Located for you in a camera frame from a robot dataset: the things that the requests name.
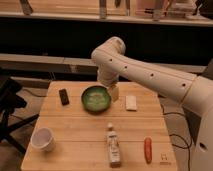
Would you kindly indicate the black chair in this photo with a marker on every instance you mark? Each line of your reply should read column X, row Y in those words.
column 9, row 101

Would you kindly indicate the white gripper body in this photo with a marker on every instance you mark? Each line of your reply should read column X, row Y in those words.
column 107, row 78

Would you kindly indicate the green bowl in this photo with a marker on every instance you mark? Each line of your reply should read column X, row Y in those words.
column 96, row 99

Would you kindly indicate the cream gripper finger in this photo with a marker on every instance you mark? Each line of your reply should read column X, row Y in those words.
column 114, row 93

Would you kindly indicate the orange carrot toy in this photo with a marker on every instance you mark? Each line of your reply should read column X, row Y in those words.
column 148, row 149

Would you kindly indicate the dark brown eraser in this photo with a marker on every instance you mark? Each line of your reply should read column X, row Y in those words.
column 64, row 97

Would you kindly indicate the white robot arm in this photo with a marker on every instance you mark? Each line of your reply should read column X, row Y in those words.
column 193, row 92

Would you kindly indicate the white paper cup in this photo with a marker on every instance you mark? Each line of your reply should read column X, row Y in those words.
column 42, row 139

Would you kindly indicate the white glue bottle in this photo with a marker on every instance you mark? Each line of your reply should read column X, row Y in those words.
column 113, row 147

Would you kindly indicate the white sponge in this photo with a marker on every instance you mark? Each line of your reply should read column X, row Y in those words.
column 131, row 103

